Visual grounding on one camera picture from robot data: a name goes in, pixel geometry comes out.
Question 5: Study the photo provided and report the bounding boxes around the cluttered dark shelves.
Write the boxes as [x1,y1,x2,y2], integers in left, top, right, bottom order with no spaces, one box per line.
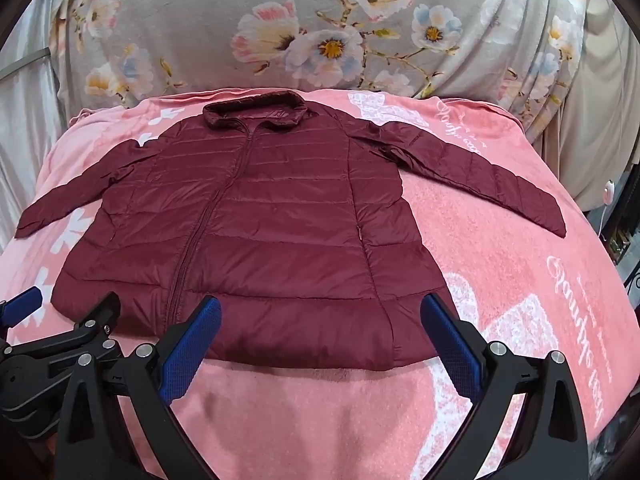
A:
[602,160,640,306]

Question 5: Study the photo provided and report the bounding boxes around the pink patterned blanket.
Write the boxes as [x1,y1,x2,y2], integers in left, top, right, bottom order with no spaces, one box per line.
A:
[0,87,640,480]

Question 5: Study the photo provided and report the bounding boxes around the beige cloth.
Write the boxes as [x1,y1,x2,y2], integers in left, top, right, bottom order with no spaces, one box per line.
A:
[542,25,640,211]

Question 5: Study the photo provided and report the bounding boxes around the white cable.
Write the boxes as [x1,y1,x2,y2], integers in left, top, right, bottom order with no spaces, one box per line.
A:
[596,201,612,243]

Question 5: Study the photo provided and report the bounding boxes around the grey floral bed sheet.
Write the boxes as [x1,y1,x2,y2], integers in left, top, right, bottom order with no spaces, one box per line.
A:
[50,0,592,111]

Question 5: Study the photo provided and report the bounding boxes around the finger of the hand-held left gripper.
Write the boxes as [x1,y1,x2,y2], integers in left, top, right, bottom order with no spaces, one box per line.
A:
[0,286,44,333]
[47,291,123,353]

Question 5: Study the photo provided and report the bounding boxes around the pale grey curtain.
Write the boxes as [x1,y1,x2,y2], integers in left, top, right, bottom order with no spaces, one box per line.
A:
[0,0,68,256]

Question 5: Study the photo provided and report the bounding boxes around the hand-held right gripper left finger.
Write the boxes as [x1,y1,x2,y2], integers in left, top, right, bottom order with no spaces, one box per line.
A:
[55,295,223,480]

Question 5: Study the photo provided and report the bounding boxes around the maroon quilted puffer jacket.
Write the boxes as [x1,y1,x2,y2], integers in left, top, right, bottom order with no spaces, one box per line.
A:
[14,91,567,372]

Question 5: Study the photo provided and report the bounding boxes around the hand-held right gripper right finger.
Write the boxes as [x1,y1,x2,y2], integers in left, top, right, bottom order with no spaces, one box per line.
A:
[421,293,589,480]

